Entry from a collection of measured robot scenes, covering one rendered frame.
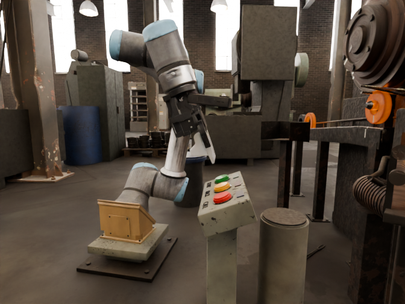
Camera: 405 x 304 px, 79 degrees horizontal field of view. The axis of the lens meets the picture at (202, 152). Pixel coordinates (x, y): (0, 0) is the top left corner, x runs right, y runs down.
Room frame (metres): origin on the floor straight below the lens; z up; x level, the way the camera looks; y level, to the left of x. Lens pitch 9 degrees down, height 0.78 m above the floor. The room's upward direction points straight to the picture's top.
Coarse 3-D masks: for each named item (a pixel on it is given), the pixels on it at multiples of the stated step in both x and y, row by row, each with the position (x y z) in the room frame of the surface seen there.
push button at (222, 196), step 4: (220, 192) 0.52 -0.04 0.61; (224, 192) 0.51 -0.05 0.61; (228, 192) 0.50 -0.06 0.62; (216, 196) 0.50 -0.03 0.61; (220, 196) 0.50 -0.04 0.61; (224, 196) 0.49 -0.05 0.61; (228, 196) 0.49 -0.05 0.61; (216, 200) 0.49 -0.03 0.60; (220, 200) 0.48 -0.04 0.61; (224, 200) 0.48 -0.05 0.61
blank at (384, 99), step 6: (372, 96) 1.22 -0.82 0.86; (378, 96) 1.18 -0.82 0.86; (384, 96) 1.14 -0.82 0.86; (390, 96) 1.14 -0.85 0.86; (366, 102) 1.27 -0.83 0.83; (378, 102) 1.17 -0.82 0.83; (384, 102) 1.13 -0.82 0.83; (390, 102) 1.13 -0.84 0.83; (378, 108) 1.17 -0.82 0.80; (384, 108) 1.13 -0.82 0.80; (390, 108) 1.12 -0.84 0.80; (366, 114) 1.26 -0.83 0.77; (372, 114) 1.21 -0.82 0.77; (378, 114) 1.16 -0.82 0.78; (384, 114) 1.13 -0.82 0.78; (372, 120) 1.20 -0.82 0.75; (378, 120) 1.16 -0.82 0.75; (384, 120) 1.15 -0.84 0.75
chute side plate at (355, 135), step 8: (336, 128) 1.51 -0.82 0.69; (344, 128) 1.41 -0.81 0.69; (352, 128) 1.33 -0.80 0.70; (360, 128) 1.25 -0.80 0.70; (312, 136) 1.89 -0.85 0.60; (320, 136) 1.75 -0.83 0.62; (328, 136) 1.61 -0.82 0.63; (336, 136) 1.50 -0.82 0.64; (344, 136) 1.41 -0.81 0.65; (352, 136) 1.32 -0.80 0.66; (360, 136) 1.24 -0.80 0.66; (368, 136) 1.18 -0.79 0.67; (376, 136) 1.12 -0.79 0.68; (360, 144) 1.23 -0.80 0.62; (368, 144) 1.17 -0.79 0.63
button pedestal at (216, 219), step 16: (240, 176) 0.63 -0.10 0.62; (208, 192) 0.59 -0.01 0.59; (208, 208) 0.48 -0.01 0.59; (224, 208) 0.46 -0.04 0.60; (240, 208) 0.46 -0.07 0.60; (208, 224) 0.46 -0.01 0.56; (224, 224) 0.46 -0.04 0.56; (240, 224) 0.46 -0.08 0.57; (208, 240) 0.53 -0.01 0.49; (224, 240) 0.53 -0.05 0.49; (208, 256) 0.53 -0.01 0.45; (224, 256) 0.53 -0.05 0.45; (208, 272) 0.53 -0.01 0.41; (224, 272) 0.53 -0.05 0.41; (208, 288) 0.53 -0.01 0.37; (224, 288) 0.53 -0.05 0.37
